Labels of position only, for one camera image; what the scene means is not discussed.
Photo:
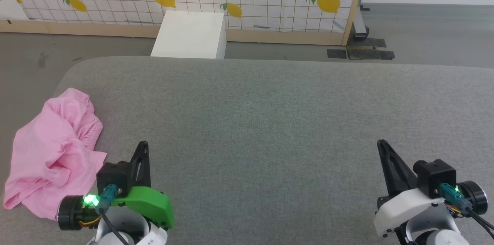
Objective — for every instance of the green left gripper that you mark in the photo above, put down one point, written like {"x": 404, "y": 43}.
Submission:
{"x": 148, "y": 202}

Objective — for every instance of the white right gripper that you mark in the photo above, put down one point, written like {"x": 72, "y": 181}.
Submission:
{"x": 409, "y": 208}

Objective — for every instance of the pink shorts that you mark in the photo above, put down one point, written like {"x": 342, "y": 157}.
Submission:
{"x": 54, "y": 152}

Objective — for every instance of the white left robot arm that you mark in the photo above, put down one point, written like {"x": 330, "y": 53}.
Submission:
{"x": 123, "y": 225}

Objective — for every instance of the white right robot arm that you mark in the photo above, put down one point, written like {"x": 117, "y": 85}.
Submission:
{"x": 432, "y": 229}

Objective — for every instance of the white paper label tag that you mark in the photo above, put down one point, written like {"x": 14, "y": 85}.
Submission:
{"x": 152, "y": 237}

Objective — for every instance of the large dark floor plate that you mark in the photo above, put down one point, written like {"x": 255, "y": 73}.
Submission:
{"x": 370, "y": 52}

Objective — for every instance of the small black floor tape patch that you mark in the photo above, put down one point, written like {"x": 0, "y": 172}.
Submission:
{"x": 336, "y": 53}

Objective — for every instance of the grey fabric sofa cushion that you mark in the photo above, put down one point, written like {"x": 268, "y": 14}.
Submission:
{"x": 270, "y": 129}

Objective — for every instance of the white box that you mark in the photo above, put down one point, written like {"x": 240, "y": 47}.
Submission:
{"x": 191, "y": 34}

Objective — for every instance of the grey metal partition foot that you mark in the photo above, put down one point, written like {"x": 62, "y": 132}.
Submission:
{"x": 361, "y": 25}

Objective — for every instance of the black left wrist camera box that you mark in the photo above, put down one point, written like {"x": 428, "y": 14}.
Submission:
{"x": 114, "y": 177}

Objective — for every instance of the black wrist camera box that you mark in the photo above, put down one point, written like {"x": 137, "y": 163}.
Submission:
{"x": 114, "y": 177}
{"x": 436, "y": 175}

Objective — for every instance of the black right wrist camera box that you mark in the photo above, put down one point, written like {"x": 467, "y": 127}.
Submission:
{"x": 436, "y": 175}

